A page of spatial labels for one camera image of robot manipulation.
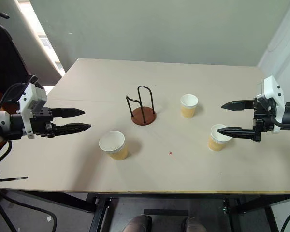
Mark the black floor mat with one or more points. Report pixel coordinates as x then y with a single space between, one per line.
166 212

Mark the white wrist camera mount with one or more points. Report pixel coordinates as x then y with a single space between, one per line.
30 96
271 91

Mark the black chair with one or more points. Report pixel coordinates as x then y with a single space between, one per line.
7 60

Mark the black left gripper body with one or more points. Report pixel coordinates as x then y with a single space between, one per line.
42 120

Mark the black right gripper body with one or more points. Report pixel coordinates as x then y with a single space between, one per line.
262 120

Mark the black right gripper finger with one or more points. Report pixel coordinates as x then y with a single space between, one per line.
239 105
239 133

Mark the dark rounded shape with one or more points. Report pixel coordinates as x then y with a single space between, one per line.
193 224
137 223

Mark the black metal table frame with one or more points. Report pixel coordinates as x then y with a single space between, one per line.
101 212

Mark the yellow white paper cup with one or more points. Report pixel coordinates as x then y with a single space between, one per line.
189 106
216 143
114 147

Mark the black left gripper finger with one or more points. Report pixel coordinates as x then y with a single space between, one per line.
67 112
72 128

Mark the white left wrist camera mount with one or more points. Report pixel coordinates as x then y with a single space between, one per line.
30 96

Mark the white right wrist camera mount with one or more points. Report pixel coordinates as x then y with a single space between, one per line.
271 91

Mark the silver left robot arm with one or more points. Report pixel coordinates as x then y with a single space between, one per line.
2 123

